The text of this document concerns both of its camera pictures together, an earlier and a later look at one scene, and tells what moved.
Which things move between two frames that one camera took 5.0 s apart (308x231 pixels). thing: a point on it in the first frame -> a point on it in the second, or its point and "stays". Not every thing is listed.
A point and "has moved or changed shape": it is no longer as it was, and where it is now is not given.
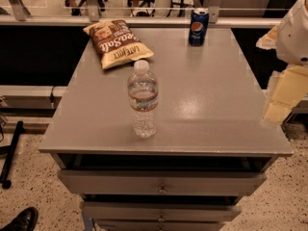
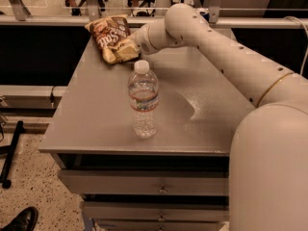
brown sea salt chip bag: [115, 43] has moved or changed shape
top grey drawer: [165, 183] stays
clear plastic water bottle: [143, 98] stays
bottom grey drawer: [160, 224] stays
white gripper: [295, 38] -> [140, 39]
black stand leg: [10, 150] stays
